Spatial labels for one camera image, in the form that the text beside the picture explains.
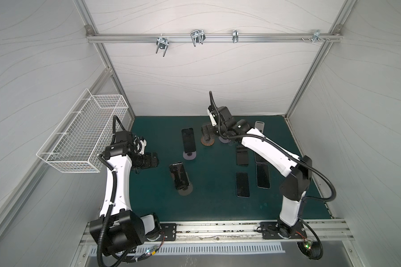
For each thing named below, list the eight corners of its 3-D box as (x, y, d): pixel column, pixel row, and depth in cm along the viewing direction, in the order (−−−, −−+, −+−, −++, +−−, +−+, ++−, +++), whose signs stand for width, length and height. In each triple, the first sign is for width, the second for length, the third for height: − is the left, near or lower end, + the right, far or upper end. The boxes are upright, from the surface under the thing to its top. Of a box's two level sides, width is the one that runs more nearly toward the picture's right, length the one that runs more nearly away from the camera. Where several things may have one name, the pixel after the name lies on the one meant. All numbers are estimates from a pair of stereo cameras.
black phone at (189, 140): (185, 158, 101) (182, 142, 88) (184, 145, 108) (181, 129, 95) (196, 157, 102) (195, 141, 89) (194, 144, 108) (192, 127, 96)
